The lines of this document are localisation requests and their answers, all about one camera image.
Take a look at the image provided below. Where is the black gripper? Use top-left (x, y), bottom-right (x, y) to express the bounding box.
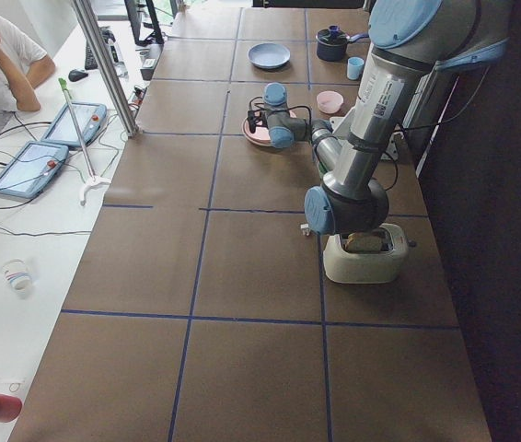
top-left (247, 110), bottom-right (268, 134)

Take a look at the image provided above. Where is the pink plate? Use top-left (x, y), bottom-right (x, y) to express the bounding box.
top-left (242, 117), bottom-right (295, 149)

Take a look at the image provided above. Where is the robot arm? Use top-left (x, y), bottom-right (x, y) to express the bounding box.
top-left (247, 1), bottom-right (513, 235)

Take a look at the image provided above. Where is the blue plate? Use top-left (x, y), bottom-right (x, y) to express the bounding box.
top-left (248, 42), bottom-right (291, 70)

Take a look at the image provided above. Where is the pink bowl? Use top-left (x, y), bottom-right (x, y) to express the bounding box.
top-left (316, 90), bottom-right (344, 115)

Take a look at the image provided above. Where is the dark blue pot with lid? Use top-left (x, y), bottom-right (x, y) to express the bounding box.
top-left (316, 25), bottom-right (369, 62)

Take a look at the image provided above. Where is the light blue cup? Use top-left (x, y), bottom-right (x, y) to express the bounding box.
top-left (346, 57), bottom-right (365, 81)

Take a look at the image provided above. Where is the black monitor stand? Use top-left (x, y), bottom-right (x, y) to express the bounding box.
top-left (124, 0), bottom-right (165, 47)

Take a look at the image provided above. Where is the bread slice in toaster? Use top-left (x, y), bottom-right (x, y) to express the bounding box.
top-left (344, 232), bottom-right (384, 253)

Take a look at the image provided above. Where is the cream toaster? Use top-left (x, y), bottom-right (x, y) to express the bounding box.
top-left (323, 223), bottom-right (409, 284)

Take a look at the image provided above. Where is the white reacher grabber stick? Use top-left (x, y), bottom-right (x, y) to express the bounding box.
top-left (58, 77), bottom-right (111, 206)

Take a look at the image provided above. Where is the black keyboard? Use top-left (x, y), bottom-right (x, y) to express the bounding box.
top-left (84, 43), bottom-right (98, 70)

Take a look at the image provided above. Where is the black computer mouse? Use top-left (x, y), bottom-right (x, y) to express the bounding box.
top-left (68, 69), bottom-right (88, 82)

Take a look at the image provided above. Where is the far teach pendant tablet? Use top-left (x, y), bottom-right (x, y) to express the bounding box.
top-left (41, 101), bottom-right (107, 149)

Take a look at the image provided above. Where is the teach pendant tablet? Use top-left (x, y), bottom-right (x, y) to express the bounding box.
top-left (41, 101), bottom-right (107, 149)
top-left (0, 142), bottom-right (69, 199)

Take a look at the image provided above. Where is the near teach pendant tablet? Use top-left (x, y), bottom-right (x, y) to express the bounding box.
top-left (0, 142), bottom-right (69, 199)

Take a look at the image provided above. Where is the paper cup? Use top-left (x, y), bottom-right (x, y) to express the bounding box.
top-left (1, 259), bottom-right (31, 291)

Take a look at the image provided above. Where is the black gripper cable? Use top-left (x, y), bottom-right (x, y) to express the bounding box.
top-left (247, 95), bottom-right (399, 191)

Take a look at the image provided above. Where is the white camera post with base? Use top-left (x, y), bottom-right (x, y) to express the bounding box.
top-left (330, 106), bottom-right (399, 161)

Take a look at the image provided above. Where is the aluminium frame post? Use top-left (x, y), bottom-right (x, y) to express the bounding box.
top-left (71, 0), bottom-right (139, 138)

